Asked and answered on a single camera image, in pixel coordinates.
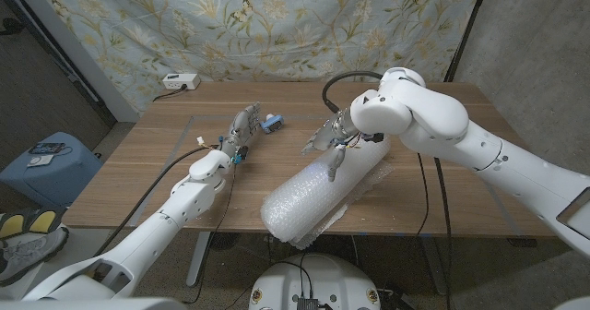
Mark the blue hard case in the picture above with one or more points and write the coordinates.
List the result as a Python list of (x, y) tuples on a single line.
[(50, 181)]

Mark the bubble wrap roll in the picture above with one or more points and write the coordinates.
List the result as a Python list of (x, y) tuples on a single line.
[(304, 199)]

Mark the black phone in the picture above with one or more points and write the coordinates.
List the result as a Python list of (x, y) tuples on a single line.
[(47, 148)]

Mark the floral printed backdrop cloth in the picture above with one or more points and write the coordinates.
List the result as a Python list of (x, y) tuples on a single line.
[(276, 28)]

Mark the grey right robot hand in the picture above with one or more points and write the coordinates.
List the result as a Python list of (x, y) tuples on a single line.
[(334, 137)]

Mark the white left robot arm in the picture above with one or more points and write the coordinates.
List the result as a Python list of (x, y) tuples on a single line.
[(175, 213)]

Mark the grey wall post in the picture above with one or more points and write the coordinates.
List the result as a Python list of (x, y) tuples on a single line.
[(74, 47)]

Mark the white robot torso base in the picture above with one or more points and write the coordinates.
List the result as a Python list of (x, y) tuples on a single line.
[(318, 282)]

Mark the white table leg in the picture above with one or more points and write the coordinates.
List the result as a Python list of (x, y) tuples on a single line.
[(197, 261)]

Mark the grey table leg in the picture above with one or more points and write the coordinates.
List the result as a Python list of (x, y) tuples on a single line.
[(434, 264)]

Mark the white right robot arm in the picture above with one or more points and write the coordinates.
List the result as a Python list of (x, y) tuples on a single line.
[(451, 130)]

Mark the white power strip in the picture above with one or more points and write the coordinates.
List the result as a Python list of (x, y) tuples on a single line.
[(180, 81)]

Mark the grey sneaker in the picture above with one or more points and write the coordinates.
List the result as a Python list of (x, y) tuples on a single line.
[(32, 252)]

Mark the black backdrop stand pole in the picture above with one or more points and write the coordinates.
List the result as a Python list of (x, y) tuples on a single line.
[(463, 28)]

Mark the yellow and black shoe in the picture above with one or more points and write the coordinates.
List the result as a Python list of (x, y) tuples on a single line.
[(11, 225), (43, 221)]

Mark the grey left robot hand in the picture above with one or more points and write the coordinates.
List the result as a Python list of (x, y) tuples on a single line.
[(239, 127)]

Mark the small blue toy camera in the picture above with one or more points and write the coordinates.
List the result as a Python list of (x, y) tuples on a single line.
[(272, 124)]

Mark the small white flat device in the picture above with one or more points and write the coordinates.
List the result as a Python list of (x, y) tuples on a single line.
[(39, 161)]

